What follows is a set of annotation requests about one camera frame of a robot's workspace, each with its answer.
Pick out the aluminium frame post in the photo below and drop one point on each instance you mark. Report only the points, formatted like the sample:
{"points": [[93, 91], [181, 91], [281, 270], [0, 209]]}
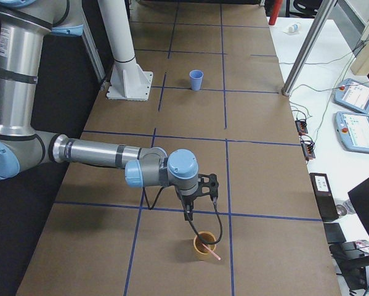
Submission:
{"points": [[314, 31]]}

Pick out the orange connector block far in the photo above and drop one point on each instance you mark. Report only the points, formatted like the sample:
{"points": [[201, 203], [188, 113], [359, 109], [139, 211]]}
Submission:
{"points": [[301, 126]]}

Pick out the wooden yellow cup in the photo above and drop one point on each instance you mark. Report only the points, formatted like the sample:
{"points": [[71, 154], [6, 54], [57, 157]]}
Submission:
{"points": [[201, 252]]}

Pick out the far teach pendant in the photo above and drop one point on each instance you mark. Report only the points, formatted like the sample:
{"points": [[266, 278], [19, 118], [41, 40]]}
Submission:
{"points": [[353, 95]]}

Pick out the near teach pendant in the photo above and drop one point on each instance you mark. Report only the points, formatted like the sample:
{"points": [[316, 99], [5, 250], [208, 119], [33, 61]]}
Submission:
{"points": [[353, 131]]}

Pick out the brown paper table cover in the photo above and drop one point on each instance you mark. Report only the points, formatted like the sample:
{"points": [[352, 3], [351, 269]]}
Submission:
{"points": [[215, 104]]}

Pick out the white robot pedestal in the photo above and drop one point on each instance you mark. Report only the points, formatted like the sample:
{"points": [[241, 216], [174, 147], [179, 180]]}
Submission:
{"points": [[128, 81]]}

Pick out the black labelled box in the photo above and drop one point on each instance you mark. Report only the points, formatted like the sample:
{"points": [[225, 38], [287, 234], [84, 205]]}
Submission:
{"points": [[324, 197]]}

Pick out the white plastic bottle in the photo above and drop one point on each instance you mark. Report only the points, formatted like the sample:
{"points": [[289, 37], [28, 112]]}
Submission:
{"points": [[294, 28]]}

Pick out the red cylinder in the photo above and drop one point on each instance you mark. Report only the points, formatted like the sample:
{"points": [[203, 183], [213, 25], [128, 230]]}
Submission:
{"points": [[275, 12]]}

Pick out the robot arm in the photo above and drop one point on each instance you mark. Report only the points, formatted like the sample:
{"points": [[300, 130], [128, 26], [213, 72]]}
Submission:
{"points": [[24, 24]]}

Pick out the pink chopstick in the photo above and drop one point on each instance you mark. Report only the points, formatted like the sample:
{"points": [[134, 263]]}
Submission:
{"points": [[211, 252]]}

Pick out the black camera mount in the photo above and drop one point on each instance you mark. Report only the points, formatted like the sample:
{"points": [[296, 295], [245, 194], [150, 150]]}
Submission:
{"points": [[208, 185]]}

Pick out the monitor stand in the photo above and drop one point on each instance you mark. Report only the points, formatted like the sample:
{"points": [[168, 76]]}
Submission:
{"points": [[352, 262]]}

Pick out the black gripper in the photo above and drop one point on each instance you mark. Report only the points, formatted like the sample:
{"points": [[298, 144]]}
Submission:
{"points": [[187, 200]]}

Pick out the blue plastic cup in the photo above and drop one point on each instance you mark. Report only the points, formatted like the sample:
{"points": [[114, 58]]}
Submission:
{"points": [[196, 79]]}

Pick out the teach pendant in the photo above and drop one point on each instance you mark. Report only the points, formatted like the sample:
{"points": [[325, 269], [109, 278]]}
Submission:
{"points": [[353, 131], [353, 95]]}

